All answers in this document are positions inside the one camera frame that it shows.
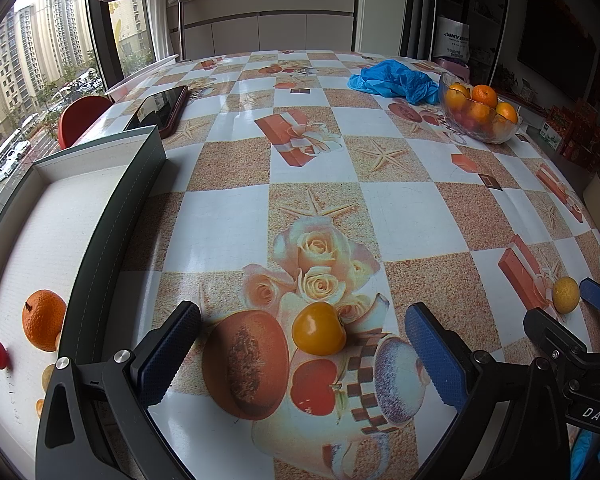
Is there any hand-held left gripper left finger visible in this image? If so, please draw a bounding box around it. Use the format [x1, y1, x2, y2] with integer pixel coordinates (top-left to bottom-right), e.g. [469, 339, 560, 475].
[35, 300, 202, 480]

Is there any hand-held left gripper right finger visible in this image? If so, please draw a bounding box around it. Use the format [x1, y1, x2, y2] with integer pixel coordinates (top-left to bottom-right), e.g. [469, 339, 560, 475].
[405, 302, 573, 480]

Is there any grey cardboard box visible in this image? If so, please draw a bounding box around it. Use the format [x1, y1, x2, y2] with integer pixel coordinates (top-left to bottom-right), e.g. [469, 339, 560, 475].
[0, 125, 167, 480]

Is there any person's right hand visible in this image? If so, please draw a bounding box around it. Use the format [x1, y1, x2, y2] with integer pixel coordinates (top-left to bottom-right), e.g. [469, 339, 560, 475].
[571, 431, 600, 480]

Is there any stack of red gift boxes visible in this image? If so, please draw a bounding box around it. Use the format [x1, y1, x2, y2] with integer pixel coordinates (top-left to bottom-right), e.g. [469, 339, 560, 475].
[545, 100, 600, 171]

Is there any white and green box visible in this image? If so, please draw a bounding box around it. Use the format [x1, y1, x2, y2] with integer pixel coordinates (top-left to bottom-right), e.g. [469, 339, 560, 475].
[539, 121, 563, 151]

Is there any glass fruit bowl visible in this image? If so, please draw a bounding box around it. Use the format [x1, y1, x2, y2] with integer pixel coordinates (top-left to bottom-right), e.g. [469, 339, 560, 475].
[438, 71, 523, 144]

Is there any smartphone in red case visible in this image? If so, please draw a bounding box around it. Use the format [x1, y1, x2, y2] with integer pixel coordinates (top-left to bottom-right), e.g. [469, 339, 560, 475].
[123, 85, 189, 139]

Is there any red chair back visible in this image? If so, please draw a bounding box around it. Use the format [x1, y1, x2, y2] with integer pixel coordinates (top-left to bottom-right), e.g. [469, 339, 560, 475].
[58, 95, 115, 150]

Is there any pink plastic stool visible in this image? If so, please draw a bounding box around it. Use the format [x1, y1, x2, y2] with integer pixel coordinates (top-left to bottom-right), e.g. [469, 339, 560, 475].
[437, 56, 473, 73]

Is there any white plastic basin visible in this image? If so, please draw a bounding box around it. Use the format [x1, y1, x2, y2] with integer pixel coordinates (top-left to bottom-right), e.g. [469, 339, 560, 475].
[102, 55, 178, 103]

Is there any white shopping bag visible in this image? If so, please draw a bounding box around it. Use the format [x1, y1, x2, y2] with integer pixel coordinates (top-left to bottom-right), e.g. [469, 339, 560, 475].
[432, 16, 473, 66]

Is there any grey curtain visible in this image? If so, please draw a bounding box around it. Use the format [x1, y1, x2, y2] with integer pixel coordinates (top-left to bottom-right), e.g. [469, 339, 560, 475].
[402, 0, 438, 61]

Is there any metal pole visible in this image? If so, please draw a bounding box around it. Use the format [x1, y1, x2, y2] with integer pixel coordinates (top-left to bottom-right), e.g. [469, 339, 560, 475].
[176, 0, 187, 61]

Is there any white kitchen cabinet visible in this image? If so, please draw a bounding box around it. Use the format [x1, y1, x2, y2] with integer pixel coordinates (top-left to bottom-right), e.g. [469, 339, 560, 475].
[167, 0, 361, 61]

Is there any wall television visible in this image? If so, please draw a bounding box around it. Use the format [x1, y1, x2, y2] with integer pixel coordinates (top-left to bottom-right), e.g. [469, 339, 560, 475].
[517, 0, 600, 103]

